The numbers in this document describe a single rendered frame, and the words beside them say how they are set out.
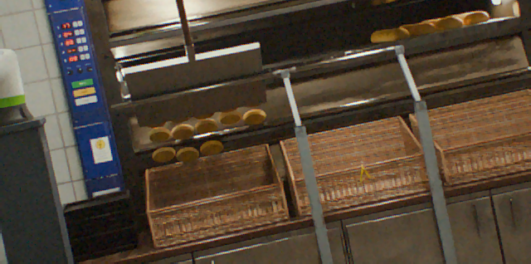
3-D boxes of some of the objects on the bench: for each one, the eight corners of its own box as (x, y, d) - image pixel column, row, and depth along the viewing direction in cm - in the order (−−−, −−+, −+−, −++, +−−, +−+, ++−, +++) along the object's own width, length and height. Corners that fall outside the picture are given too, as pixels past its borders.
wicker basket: (289, 201, 464) (277, 140, 462) (413, 175, 466) (401, 114, 464) (298, 218, 416) (284, 151, 414) (436, 190, 418) (422, 122, 416)
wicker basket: (157, 230, 461) (143, 168, 459) (281, 202, 464) (269, 142, 462) (153, 251, 412) (138, 182, 410) (291, 220, 416) (278, 152, 414)
